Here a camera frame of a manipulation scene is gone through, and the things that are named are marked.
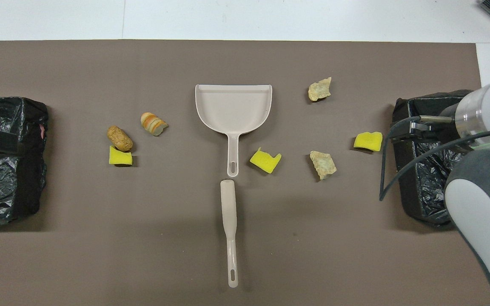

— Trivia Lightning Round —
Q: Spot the striped bread piece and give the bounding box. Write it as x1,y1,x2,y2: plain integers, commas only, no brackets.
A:
140,112,169,136

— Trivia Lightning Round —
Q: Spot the bin with black liner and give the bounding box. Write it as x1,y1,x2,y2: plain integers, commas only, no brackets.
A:
0,97,50,225
392,89,477,230

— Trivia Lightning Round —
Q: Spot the beige plastic dustpan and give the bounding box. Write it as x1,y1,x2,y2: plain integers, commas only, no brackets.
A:
195,84,273,178

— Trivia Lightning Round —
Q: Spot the brown table mat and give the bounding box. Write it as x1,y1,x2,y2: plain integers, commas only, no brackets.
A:
0,40,490,306

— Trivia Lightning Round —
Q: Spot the beige sponge chunk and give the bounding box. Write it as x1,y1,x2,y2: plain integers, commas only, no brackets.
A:
309,150,338,181

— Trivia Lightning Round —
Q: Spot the pale yellow sponge chunk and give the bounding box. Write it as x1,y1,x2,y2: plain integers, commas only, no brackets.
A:
308,76,332,102

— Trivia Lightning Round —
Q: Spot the notched yellow sponge piece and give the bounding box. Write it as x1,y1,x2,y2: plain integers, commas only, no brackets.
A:
249,147,282,174

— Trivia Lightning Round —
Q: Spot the orange brown bread piece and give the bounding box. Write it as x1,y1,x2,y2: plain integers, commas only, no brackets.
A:
107,125,134,152

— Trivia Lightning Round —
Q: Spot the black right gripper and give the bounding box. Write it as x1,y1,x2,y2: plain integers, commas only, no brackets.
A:
392,121,462,144

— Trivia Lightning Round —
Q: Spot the beige hand brush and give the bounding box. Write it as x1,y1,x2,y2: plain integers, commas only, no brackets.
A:
220,179,239,289

